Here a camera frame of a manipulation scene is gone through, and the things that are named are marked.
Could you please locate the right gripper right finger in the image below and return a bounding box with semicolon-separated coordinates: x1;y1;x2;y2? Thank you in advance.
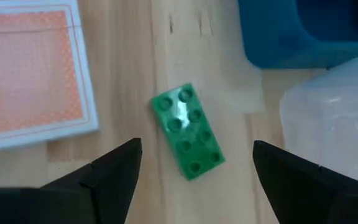
252;139;358;224

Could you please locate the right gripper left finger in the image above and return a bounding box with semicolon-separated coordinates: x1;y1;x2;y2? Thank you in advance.
0;138;144;224

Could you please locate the green studded brick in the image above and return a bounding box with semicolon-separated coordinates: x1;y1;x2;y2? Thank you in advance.
149;82;226;182

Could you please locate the orange playing card box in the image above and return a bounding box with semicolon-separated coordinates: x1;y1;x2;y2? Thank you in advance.
0;0;100;152

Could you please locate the clear plastic bin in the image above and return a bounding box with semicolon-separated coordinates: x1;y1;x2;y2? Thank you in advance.
279;48;358;189

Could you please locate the blue plastic bin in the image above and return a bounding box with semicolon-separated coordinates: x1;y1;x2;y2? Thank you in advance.
237;0;358;70

